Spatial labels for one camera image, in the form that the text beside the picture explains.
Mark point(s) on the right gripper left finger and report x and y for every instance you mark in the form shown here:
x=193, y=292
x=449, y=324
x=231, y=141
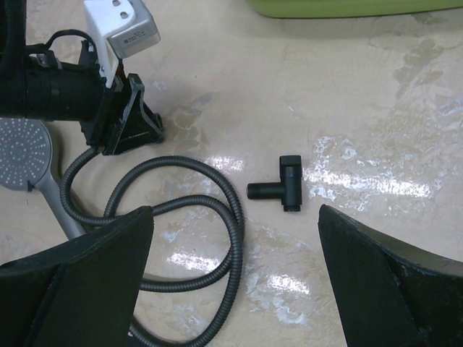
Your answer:
x=79, y=293

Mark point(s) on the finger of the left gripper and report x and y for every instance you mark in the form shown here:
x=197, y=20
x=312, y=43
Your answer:
x=140, y=127

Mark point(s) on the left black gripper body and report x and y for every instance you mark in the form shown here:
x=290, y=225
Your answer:
x=119, y=124

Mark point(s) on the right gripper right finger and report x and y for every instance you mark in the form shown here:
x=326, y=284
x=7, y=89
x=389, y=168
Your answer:
x=389, y=292

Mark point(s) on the grey shower head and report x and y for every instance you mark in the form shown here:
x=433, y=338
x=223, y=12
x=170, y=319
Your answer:
x=30, y=160

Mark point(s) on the black T-shaped fitting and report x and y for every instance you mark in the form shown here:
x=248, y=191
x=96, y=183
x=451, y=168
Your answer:
x=288, y=191

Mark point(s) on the green vegetable tray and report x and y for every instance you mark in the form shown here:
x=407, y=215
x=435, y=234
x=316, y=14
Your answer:
x=321, y=9

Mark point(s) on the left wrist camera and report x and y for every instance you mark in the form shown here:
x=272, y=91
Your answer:
x=120, y=29

